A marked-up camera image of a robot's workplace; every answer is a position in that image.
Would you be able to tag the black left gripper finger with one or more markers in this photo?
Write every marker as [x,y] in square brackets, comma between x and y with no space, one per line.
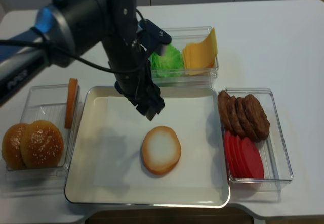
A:
[151,112]

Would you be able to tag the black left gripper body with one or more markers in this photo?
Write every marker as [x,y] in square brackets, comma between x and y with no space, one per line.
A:
[128,59]

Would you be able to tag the black blue left robot arm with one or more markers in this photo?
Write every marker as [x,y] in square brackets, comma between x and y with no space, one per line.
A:
[64,31]

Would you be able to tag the green lettuce leaves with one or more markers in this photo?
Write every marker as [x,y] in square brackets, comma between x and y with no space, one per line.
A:
[164,66]

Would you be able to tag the clear lettuce cheese container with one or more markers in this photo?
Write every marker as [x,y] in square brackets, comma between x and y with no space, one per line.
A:
[179,41]

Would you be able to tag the yellow cheese slice stack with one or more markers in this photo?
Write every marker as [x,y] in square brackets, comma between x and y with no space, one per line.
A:
[200,55]

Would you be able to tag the cream rectangular tray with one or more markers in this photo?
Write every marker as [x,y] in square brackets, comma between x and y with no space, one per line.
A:
[80,187]

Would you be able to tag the white paper liner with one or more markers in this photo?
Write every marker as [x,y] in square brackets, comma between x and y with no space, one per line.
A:
[121,136]

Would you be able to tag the leftmost brown patty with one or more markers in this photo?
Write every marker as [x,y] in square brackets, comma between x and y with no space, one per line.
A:
[223,96]

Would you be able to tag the brown patty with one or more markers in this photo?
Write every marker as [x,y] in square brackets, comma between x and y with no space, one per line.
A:
[232,115]
[256,116]
[223,96]
[244,121]

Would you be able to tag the leftmost red tomato slice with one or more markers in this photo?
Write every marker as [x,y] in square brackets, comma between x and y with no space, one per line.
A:
[228,154]

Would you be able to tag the red tomato slice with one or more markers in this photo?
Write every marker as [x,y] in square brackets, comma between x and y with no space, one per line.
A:
[240,161]
[236,168]
[228,154]
[252,159]

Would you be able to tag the clear left bun container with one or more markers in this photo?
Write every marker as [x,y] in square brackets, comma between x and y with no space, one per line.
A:
[49,103]

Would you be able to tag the front brown patty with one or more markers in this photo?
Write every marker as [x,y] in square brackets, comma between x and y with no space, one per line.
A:
[256,116]

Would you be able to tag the right sesame top bun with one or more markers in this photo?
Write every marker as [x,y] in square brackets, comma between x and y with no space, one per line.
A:
[42,145]

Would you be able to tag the sesame bun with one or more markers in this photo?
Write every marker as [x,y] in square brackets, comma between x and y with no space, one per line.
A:
[42,145]
[11,152]

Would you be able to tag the clear patty tomato container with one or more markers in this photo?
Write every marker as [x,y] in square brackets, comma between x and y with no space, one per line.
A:
[273,152]

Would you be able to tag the front red tomato slice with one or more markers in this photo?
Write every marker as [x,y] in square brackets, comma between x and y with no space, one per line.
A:
[252,159]

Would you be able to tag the left sesame top bun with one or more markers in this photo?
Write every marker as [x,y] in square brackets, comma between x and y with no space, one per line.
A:
[11,152]

